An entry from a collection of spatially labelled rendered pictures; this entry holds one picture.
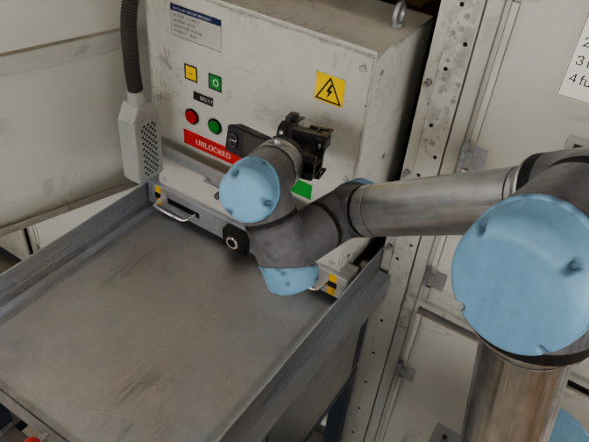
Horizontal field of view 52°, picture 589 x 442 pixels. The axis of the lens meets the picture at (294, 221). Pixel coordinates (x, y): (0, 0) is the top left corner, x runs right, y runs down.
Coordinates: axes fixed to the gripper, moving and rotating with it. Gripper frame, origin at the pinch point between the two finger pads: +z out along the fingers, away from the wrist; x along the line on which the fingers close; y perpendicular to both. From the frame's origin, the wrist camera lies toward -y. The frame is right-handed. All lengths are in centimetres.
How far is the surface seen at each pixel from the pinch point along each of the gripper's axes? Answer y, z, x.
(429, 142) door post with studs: 21.9, 10.2, -0.1
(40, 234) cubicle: -104, 65, -79
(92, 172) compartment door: -54, 19, -28
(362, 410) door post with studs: 22, 32, -83
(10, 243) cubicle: -125, 75, -93
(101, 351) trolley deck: -26, -20, -44
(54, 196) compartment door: -59, 11, -33
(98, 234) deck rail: -43, 6, -36
